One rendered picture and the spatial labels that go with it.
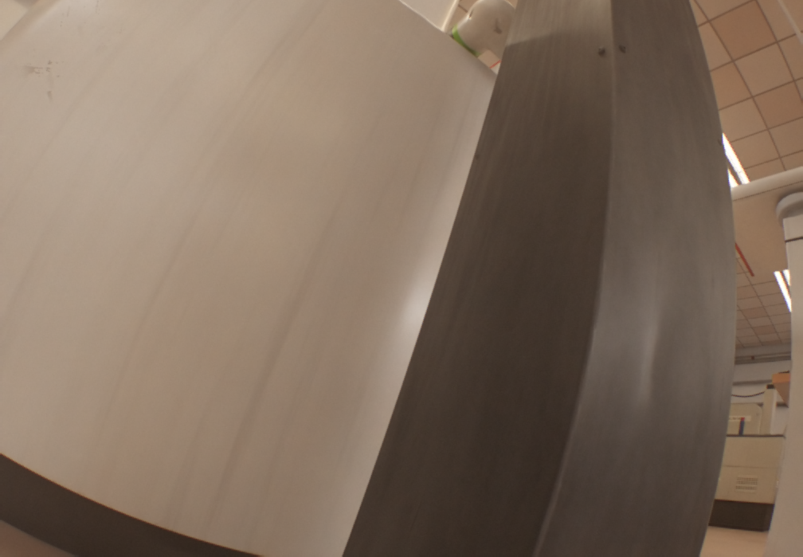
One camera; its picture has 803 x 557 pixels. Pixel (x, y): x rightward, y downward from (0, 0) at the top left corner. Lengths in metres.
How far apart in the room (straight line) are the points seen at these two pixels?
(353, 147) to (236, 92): 0.20
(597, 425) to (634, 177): 0.17
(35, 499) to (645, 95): 0.84
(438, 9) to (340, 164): 1.41
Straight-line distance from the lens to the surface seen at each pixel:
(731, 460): 6.31
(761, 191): 1.18
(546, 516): 0.23
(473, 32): 0.96
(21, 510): 0.70
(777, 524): 0.97
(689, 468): 0.34
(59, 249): 0.59
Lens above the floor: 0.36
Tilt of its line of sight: 22 degrees up
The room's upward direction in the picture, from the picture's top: 20 degrees clockwise
